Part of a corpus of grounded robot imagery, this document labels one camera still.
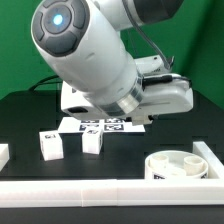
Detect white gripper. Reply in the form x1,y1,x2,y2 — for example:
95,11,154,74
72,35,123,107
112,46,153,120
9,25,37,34
61,56,193,125

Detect black cables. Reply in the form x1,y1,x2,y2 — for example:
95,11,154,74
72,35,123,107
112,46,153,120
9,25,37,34
28,74,63,92

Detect white obstacle wall frame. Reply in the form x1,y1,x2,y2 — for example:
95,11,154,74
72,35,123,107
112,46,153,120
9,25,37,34
0,141,224,208

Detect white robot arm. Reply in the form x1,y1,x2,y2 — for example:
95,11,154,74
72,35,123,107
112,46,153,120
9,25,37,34
31,0,193,125

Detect white block at left edge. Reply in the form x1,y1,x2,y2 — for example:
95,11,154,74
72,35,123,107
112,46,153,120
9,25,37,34
0,144,10,171

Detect white sheet with tags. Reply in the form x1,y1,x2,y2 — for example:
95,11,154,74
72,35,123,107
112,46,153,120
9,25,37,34
58,117,145,133

